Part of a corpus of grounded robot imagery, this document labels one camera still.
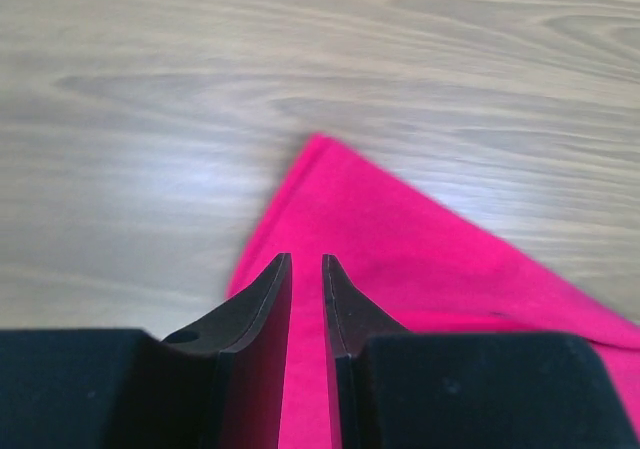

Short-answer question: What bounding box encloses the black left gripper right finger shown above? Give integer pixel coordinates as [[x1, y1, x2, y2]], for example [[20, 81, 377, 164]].
[[322, 255, 639, 448]]

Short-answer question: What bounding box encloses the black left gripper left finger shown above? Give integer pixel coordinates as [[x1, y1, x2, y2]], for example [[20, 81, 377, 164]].
[[1, 254, 292, 448]]

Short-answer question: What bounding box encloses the magenta t shirt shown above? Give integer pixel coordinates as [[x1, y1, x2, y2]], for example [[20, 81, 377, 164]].
[[229, 135, 639, 448]]

